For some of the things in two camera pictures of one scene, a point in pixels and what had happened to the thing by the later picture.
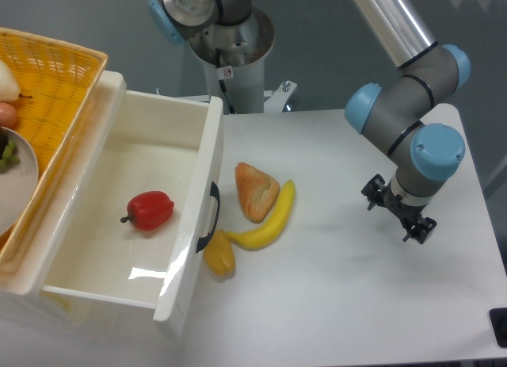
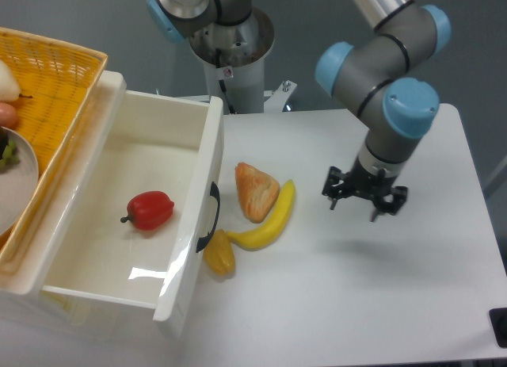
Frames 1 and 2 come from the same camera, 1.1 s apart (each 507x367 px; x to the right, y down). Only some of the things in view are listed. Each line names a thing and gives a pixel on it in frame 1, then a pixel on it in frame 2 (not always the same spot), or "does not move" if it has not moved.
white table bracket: (278, 97) does not move
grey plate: (18, 185) does not move
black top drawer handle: (215, 192) does not move
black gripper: (406, 212) -> (370, 187)
